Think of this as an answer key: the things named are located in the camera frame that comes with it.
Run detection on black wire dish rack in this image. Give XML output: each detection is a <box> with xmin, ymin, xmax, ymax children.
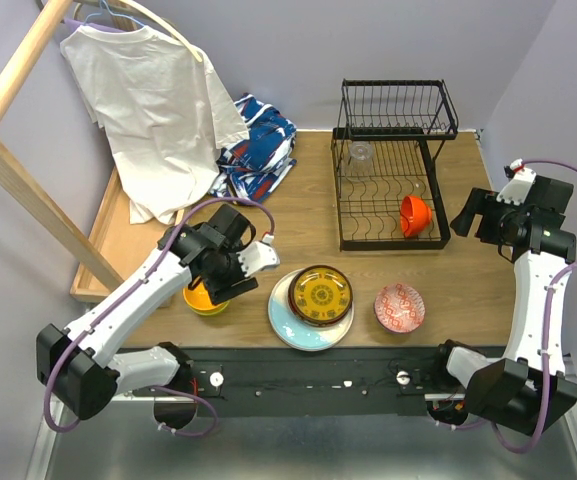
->
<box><xmin>330</xmin><ymin>79</ymin><xmax>459</xmax><ymax>251</ymax></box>

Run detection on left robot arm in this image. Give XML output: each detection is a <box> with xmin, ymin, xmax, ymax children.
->
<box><xmin>35</xmin><ymin>198</ymin><xmax>280</xmax><ymax>432</ymax></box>

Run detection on blue patterned cloth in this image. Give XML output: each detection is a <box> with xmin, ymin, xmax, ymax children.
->
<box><xmin>209</xmin><ymin>94</ymin><xmax>297</xmax><ymax>203</ymax></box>

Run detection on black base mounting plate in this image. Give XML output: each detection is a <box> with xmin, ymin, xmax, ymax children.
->
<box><xmin>131</xmin><ymin>344</ymin><xmax>489</xmax><ymax>419</ymax></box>

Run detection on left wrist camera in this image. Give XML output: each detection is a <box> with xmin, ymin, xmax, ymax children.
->
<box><xmin>237</xmin><ymin>241</ymin><xmax>280</xmax><ymax>278</ymax></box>

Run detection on wooden tray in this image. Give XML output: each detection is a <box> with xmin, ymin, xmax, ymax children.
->
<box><xmin>70</xmin><ymin>168</ymin><xmax>168</xmax><ymax>304</ymax></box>

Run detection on yellow patterned dark-rimmed plate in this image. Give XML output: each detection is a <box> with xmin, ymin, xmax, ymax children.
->
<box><xmin>287</xmin><ymin>265</ymin><xmax>354</xmax><ymax>328</ymax></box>

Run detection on aluminium rail frame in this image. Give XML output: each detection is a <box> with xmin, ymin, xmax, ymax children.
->
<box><xmin>27</xmin><ymin>347</ymin><xmax>577</xmax><ymax>479</ymax></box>

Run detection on red patterned bowl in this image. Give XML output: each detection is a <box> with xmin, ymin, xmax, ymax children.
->
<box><xmin>373</xmin><ymin>283</ymin><xmax>426</xmax><ymax>334</ymax></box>

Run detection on clear faceted drinking glass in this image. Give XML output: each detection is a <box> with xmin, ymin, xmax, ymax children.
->
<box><xmin>345</xmin><ymin>141</ymin><xmax>374</xmax><ymax>181</ymax></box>

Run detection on orange-red bowl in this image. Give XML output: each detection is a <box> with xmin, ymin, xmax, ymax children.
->
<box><xmin>400</xmin><ymin>195</ymin><xmax>432</xmax><ymax>238</ymax></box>

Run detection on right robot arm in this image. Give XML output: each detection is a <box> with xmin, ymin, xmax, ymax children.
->
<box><xmin>427</xmin><ymin>168</ymin><xmax>577</xmax><ymax>435</ymax></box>

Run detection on wooden clothes rack frame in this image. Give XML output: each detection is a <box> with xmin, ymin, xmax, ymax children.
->
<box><xmin>0</xmin><ymin>1</ymin><xmax>122</xmax><ymax>289</ymax></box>

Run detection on green bowl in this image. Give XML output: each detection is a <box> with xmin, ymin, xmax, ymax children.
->
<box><xmin>188</xmin><ymin>302</ymin><xmax>229</xmax><ymax>316</ymax></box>

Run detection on yellow bowl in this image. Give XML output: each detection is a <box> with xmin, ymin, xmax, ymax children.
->
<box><xmin>182</xmin><ymin>283</ymin><xmax>221</xmax><ymax>309</ymax></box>

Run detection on white and blue plate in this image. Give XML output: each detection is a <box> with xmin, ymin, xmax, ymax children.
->
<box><xmin>268</xmin><ymin>270</ymin><xmax>354</xmax><ymax>352</ymax></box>

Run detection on white t-shirt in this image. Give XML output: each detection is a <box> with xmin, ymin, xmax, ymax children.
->
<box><xmin>60</xmin><ymin>25</ymin><xmax>249</xmax><ymax>225</ymax></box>

